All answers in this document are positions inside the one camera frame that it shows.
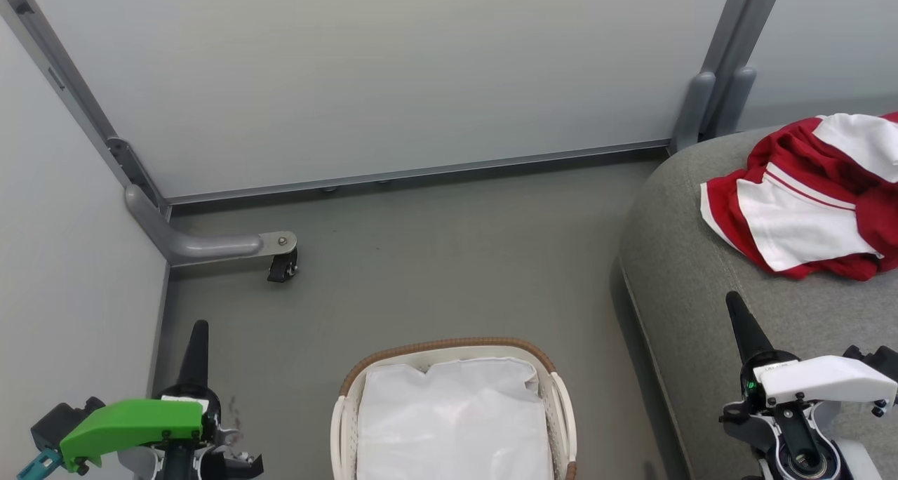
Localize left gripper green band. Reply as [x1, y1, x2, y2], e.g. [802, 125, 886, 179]
[32, 319, 222, 475]

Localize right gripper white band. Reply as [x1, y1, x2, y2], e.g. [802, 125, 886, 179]
[725, 291, 898, 418]

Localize red and white garment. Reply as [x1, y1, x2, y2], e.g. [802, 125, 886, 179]
[700, 112, 898, 282]

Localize white basket brown rim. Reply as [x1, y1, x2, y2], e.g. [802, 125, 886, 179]
[330, 336, 578, 480]

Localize white cloth basket liner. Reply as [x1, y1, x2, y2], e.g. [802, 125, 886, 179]
[356, 357, 555, 480]

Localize grey fabric sofa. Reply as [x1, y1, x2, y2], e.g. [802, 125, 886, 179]
[617, 126, 898, 480]

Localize grey metal partition foot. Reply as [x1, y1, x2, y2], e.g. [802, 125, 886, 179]
[125, 184, 297, 267]

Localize black caster wheel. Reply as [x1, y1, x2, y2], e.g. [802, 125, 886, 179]
[267, 248, 299, 283]

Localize grey partition post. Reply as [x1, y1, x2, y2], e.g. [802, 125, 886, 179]
[670, 0, 790, 154]

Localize grey partition corner frame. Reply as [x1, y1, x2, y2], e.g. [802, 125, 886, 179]
[0, 0, 169, 218]

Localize grey partition bottom rail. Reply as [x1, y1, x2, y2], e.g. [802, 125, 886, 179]
[168, 140, 671, 205]

